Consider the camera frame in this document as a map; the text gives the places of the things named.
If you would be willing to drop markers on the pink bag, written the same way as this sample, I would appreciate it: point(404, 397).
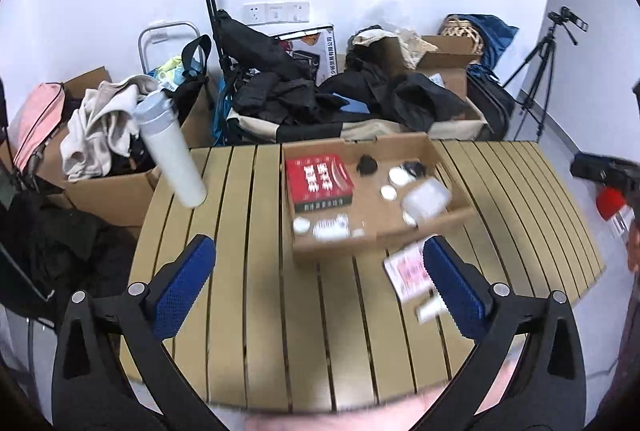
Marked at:
point(37, 126)

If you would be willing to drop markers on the large white lid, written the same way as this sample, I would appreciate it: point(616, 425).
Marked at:
point(400, 176)

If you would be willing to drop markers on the open cardboard box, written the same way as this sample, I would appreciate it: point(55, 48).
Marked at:
point(445, 66)

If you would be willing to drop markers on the white wall socket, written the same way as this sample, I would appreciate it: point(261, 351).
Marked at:
point(276, 12)
point(254, 13)
point(298, 11)

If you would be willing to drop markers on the slatted folding table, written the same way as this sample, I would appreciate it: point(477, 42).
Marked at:
point(250, 311)

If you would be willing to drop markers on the white plastic bag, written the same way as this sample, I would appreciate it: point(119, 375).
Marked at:
point(390, 42)

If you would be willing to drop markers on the tiny white cap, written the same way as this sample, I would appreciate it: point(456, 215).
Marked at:
point(301, 225)

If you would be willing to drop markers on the white metal frame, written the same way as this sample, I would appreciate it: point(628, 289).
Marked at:
point(165, 27)

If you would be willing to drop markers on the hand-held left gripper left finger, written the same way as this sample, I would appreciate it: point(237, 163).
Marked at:
point(182, 286)

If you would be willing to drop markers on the black and white printed box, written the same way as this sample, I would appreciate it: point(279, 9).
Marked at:
point(320, 56)

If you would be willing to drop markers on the small white lid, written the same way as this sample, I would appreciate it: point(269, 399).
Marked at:
point(389, 192)

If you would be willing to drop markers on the bamboo basket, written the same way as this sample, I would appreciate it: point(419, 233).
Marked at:
point(462, 35)

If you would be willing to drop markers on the black hair scrunchie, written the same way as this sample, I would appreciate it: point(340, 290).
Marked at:
point(416, 168)
point(366, 164)

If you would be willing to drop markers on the clear plastic box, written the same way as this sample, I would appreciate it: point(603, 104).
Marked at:
point(427, 200)

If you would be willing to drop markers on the dark blue bag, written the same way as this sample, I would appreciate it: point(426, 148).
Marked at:
point(497, 38)

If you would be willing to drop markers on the small white packet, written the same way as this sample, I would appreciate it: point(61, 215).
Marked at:
point(431, 309)

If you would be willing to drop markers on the black folded trolley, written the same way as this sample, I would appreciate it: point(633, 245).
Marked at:
point(220, 21)

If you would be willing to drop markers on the pink patterned packet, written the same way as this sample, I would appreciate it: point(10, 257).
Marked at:
point(407, 271)

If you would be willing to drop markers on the red box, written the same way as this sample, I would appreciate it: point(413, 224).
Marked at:
point(317, 183)

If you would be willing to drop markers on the pile of black clothes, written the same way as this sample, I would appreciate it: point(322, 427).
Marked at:
point(280, 98)

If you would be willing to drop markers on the black camera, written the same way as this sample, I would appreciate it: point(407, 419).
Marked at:
point(567, 21)

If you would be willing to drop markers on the black tripod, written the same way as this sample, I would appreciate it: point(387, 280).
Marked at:
point(537, 81)

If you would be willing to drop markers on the white thermos bottle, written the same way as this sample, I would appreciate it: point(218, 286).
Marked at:
point(172, 151)

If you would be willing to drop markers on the beige folding wagon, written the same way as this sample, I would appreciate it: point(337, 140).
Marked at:
point(310, 131)

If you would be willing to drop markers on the black suitcase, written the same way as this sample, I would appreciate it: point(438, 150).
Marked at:
point(492, 103)

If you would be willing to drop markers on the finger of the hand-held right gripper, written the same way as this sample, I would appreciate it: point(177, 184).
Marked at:
point(590, 168)

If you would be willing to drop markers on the large cardboard box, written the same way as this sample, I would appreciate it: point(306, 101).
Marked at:
point(100, 196)

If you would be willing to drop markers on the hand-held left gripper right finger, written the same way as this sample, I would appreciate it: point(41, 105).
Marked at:
point(452, 286)

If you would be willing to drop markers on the beige clothes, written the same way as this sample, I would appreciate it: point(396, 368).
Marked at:
point(100, 131)

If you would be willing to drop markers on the person's right forearm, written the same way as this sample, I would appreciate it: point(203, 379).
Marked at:
point(635, 246)

